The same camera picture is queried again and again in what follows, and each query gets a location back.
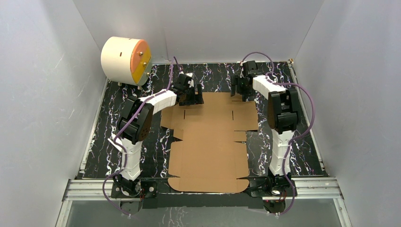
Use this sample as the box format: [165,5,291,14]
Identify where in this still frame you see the white cylindrical drum orange face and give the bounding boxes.
[101,36,152,87]

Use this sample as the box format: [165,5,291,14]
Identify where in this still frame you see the purple cable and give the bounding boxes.
[102,56,183,217]
[241,52,315,217]

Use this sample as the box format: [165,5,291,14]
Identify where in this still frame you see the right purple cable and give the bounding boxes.
[241,52,315,217]

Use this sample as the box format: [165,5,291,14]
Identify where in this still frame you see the aluminium frame rail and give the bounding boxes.
[56,176,352,227]

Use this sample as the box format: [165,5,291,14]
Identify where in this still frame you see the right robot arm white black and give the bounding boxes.
[230,61,299,197]

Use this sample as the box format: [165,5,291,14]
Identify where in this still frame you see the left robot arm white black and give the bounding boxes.
[110,72,204,197]

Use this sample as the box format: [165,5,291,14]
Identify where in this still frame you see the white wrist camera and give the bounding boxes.
[178,72,194,89]
[238,61,246,78]

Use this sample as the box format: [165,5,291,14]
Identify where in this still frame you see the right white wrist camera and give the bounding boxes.
[238,61,246,78]

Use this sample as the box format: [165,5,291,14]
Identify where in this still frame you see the brown cardboard box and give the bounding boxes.
[161,92,259,193]

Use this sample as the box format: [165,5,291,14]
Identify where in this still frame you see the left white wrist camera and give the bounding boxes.
[178,72,194,89]

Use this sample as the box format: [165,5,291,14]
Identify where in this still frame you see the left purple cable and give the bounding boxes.
[102,56,183,217]

